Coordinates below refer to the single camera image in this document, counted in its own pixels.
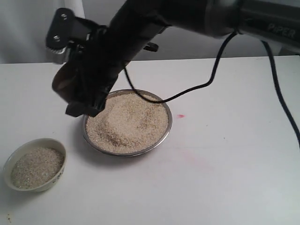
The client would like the white ceramic bowl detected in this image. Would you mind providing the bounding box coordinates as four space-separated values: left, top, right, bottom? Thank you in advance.
3 138 67 192

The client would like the white backdrop curtain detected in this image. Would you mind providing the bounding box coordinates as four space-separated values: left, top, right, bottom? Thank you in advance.
0 0 300 64

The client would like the rice in steel tray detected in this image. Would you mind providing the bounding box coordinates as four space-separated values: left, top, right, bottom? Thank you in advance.
85 92 169 154

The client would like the round steel tray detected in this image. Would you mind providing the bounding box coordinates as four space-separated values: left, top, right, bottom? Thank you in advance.
82 88 173 157

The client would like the rice in white bowl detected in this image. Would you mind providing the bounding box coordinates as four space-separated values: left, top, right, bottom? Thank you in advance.
11 147 65 189

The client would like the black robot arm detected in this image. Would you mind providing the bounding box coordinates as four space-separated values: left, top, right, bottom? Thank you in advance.
66 0 300 117

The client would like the black cable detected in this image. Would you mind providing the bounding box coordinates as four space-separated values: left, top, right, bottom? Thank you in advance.
123 31 300 150

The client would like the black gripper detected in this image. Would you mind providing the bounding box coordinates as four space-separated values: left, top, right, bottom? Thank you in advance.
65 14 168 117

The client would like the brown wooden cup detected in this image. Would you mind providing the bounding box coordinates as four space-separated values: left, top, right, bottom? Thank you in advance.
52 61 78 103

